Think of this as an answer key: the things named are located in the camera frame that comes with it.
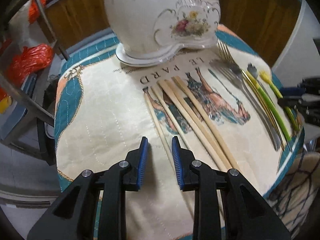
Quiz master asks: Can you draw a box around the yellow green handled fork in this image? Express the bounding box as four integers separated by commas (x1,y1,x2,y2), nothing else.
259,70,299,132

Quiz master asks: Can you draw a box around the green handled spork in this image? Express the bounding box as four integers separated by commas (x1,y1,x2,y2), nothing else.
246,63,291,141

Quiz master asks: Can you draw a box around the silver fork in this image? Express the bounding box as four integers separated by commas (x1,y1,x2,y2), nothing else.
209,60,281,151

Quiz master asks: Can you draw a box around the gold fork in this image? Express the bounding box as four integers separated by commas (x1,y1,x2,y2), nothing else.
217,40,285,150

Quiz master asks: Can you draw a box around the wooden chopstick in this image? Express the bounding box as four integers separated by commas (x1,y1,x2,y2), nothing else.
164,80,232,169
172,76,240,171
143,87,175,170
157,80,227,171
151,85,192,150

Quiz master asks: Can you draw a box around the wooden kitchen cabinet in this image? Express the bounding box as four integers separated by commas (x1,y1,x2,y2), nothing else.
45,0,302,66

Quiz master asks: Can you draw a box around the cream teal printed tablecloth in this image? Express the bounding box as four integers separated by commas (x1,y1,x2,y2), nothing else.
54,35,305,239

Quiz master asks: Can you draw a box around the metal shelving rack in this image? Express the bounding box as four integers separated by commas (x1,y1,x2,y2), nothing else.
0,0,71,160

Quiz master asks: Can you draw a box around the red plastic bag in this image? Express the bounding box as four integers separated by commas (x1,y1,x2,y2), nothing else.
4,43,54,86

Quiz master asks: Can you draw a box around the white floral ceramic utensil holder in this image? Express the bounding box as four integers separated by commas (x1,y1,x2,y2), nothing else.
104,0,221,67

